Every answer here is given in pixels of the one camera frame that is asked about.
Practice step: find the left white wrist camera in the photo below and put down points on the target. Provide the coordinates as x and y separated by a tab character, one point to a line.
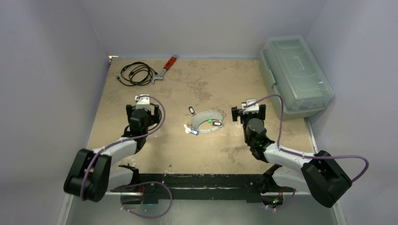
143	102

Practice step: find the aluminium frame rail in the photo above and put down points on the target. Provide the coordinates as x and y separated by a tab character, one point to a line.
318	174

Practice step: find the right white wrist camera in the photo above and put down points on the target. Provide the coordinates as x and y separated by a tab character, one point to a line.
250	106

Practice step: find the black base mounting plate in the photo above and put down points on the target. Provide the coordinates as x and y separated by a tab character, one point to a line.
251	188

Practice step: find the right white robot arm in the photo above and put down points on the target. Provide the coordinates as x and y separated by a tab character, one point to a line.
318	174

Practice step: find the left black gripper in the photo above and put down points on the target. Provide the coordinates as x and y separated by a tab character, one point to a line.
153	118

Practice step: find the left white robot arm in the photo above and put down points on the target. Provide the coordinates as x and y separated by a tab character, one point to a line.
90	174

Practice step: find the red handled adjustable wrench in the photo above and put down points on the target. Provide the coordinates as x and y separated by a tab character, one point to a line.
166	67

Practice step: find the black key tag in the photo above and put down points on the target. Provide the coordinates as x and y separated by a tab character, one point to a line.
217	123
191	110

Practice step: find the blue key tag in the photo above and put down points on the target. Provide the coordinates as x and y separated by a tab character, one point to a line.
194	132

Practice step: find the translucent green plastic toolbox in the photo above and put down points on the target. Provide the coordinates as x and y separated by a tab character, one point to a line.
294	77

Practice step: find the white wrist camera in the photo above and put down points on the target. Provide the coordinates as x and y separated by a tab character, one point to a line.
250	106
143	102

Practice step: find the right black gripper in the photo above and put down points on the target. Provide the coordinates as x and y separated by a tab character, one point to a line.
235	112

